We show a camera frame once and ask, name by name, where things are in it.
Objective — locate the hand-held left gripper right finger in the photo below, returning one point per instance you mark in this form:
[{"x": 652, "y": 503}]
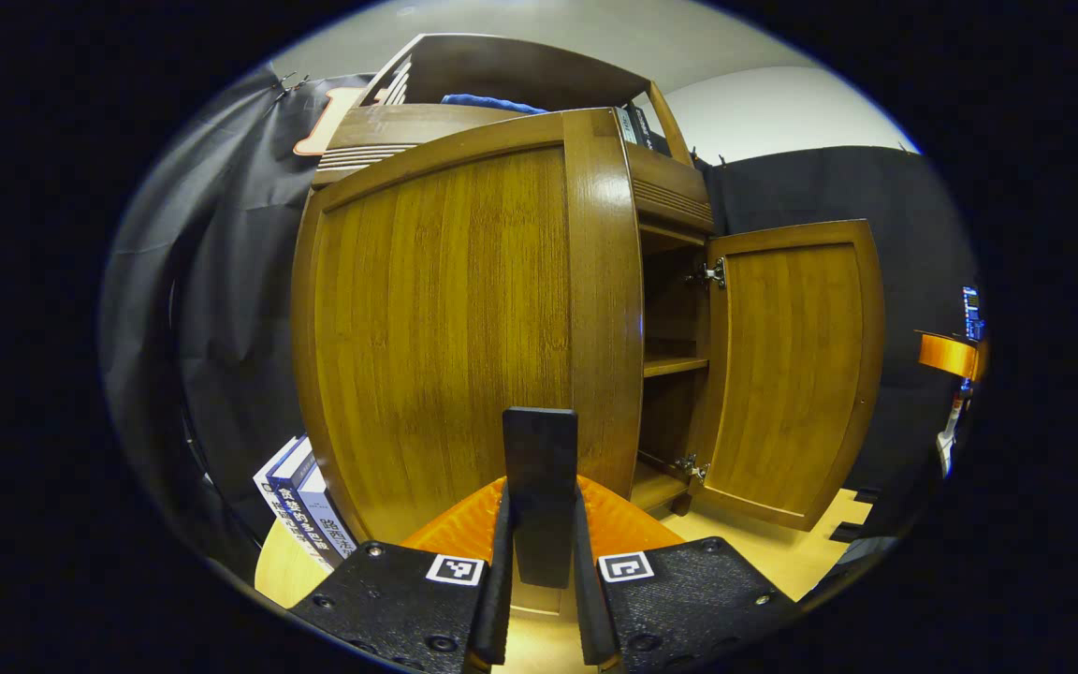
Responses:
[{"x": 590, "y": 608}]

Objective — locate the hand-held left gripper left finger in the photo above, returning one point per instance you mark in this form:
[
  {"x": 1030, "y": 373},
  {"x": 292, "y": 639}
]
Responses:
[{"x": 494, "y": 599}]

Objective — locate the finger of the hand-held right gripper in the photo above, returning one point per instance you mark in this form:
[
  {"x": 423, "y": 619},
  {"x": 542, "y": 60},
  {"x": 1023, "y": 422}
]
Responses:
[{"x": 946, "y": 356}]

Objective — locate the wooden shoe cabinet door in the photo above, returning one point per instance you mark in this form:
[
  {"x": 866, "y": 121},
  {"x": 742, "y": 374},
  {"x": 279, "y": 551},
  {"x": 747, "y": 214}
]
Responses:
[
  {"x": 792, "y": 374},
  {"x": 445, "y": 328}
]

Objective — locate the wooden double-door shoe cabinet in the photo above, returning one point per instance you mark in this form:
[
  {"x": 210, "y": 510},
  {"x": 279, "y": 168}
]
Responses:
[{"x": 520, "y": 70}]

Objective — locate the metal door hinge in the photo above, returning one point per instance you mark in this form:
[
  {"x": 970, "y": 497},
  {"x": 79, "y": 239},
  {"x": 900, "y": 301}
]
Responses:
[
  {"x": 709, "y": 273},
  {"x": 691, "y": 466}
]

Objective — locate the blue lit screen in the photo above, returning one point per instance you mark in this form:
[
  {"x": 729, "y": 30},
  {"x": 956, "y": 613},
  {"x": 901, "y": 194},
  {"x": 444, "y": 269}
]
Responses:
[{"x": 971, "y": 314}]

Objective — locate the small white object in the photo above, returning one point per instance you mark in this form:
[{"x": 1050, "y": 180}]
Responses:
[{"x": 951, "y": 435}]

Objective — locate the light blue spine book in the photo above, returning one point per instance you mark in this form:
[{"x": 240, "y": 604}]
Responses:
[{"x": 324, "y": 515}]

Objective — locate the dark blue spine book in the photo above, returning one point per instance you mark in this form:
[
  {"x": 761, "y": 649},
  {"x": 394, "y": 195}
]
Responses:
[{"x": 291, "y": 496}]

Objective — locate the white spine book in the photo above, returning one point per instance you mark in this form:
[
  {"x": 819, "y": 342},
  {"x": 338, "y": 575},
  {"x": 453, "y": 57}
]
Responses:
[{"x": 269, "y": 494}]

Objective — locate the wooden inner shelf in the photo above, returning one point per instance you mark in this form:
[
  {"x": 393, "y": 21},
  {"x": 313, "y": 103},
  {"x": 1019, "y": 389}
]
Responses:
[{"x": 675, "y": 366}]

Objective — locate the black book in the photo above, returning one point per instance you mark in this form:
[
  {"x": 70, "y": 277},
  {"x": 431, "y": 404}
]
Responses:
[{"x": 644, "y": 129}]

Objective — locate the grey book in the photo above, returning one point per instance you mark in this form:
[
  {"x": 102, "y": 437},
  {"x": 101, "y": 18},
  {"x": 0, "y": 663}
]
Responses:
[{"x": 626, "y": 126}]

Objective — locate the black backdrop cloth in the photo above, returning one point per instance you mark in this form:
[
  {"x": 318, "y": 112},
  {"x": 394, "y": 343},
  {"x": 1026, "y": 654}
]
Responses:
[{"x": 221, "y": 281}]

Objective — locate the folded blue towel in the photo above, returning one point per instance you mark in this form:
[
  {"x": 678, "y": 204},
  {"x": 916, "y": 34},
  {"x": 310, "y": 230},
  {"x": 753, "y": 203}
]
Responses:
[{"x": 483, "y": 100}]

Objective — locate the metal clip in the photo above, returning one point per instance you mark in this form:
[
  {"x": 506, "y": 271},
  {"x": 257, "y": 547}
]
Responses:
[
  {"x": 284, "y": 82},
  {"x": 299, "y": 84}
]

